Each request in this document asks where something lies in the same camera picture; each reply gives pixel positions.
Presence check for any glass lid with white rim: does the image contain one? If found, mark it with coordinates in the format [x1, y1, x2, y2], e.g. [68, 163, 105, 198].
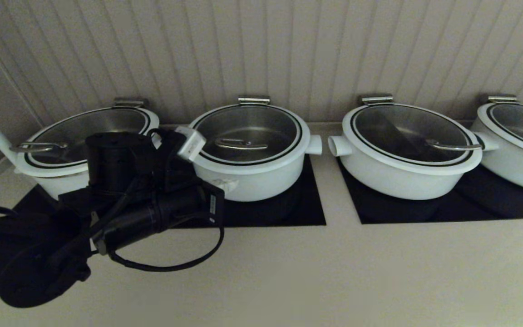
[10, 107, 160, 178]
[188, 104, 311, 176]

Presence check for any black glass induction cooktop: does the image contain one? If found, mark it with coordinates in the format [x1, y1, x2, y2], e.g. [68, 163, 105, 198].
[336, 157, 523, 225]
[14, 154, 326, 228]

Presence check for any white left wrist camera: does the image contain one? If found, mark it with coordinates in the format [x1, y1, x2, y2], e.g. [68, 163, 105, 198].
[175, 126, 207, 163]

